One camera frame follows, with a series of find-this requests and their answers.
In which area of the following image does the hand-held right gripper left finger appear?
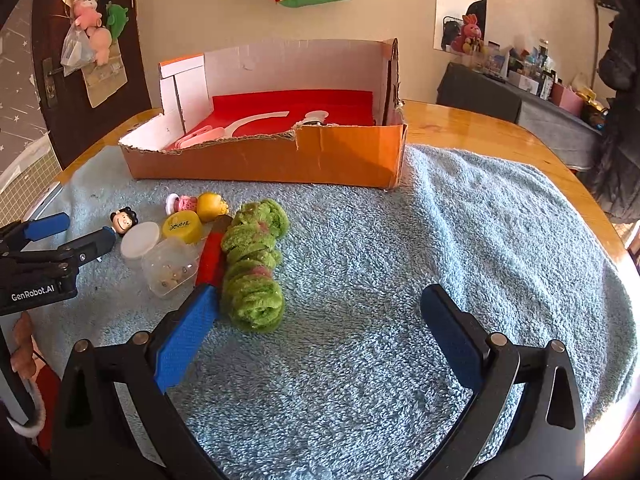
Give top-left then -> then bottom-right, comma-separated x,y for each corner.
50,284 -> 226,480

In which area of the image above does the clutter of bottles and boxes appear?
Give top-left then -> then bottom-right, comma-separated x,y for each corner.
460,37 -> 608,111

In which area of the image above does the green plush toy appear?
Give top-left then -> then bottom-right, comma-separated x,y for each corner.
105,2 -> 128,41

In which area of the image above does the pink clothespin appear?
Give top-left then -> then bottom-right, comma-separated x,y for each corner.
175,126 -> 226,150

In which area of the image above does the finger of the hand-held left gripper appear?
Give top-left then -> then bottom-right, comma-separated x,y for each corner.
10,227 -> 118,268
0,212 -> 71,252

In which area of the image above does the black and white roll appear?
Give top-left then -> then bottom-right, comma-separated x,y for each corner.
295,110 -> 341,129

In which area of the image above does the green fuzzy scrunchie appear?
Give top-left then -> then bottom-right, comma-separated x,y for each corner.
220,260 -> 286,333
220,199 -> 291,271

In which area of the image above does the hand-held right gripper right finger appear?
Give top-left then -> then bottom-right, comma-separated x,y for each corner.
420,284 -> 586,480

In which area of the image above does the clear plastic container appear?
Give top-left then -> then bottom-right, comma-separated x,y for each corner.
141,237 -> 202,301

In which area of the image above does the clear plastic bag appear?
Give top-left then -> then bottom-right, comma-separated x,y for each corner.
60,30 -> 93,68

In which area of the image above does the brown paper bag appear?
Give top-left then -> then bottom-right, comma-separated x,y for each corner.
82,50 -> 128,108

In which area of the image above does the metal door handle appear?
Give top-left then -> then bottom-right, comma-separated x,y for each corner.
42,57 -> 66,108

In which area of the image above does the pink rabbit plush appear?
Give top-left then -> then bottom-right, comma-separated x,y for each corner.
450,14 -> 486,55

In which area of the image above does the yellow bottle cap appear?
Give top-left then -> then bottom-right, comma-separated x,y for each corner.
161,211 -> 204,246

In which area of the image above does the white round lid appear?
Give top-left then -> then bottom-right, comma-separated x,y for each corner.
120,222 -> 162,260

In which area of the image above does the yellow small figurine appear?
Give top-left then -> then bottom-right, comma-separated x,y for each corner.
196,192 -> 232,223

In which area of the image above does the dark brown door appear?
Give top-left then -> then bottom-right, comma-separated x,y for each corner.
31,0 -> 156,171

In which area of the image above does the orange cardboard box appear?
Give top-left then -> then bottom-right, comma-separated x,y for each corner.
118,37 -> 408,190

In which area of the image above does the red-handled brush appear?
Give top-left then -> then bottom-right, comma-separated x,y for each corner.
194,214 -> 235,291

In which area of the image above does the light blue towel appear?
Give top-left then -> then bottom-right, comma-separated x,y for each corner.
30,144 -> 638,480

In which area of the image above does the red box liner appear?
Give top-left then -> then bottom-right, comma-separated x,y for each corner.
170,91 -> 376,150

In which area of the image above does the pink pig plush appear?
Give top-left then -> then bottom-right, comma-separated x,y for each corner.
72,0 -> 106,31

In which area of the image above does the pink storage box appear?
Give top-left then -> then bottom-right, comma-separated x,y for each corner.
550,81 -> 585,116

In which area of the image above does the side table with grey cloth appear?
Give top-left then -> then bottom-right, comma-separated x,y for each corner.
436,60 -> 608,171

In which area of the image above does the black-haired small figurine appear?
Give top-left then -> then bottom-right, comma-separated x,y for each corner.
109,207 -> 138,236

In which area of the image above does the pink round plush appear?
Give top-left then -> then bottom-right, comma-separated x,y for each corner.
87,27 -> 113,66

